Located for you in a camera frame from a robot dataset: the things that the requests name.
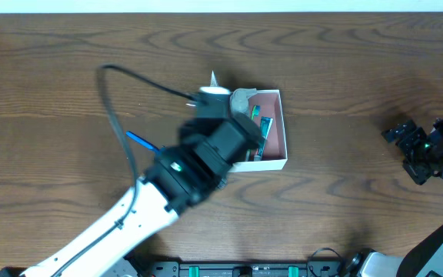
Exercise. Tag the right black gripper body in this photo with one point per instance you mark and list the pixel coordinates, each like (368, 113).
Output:
(404, 138)

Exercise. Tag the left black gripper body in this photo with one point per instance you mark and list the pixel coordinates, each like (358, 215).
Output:
(238, 102)

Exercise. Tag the blue pump soap bottle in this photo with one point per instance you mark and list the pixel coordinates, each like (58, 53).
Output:
(239, 100)

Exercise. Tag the green white toothbrush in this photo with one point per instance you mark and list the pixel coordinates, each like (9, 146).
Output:
(255, 111)

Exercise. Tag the Colgate toothpaste tube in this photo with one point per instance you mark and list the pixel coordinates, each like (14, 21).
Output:
(265, 126)

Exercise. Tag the white Pantene tube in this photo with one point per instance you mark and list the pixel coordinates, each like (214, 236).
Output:
(213, 81)

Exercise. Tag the blue disposable razor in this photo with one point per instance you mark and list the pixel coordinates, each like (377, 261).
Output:
(143, 142)

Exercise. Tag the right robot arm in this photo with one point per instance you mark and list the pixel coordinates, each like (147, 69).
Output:
(425, 259)

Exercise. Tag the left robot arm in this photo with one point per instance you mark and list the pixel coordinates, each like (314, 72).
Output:
(180, 177)

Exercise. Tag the white box pink interior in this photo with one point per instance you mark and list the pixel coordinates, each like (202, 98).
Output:
(275, 154)

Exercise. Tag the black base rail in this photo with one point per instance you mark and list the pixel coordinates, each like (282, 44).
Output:
(319, 267)

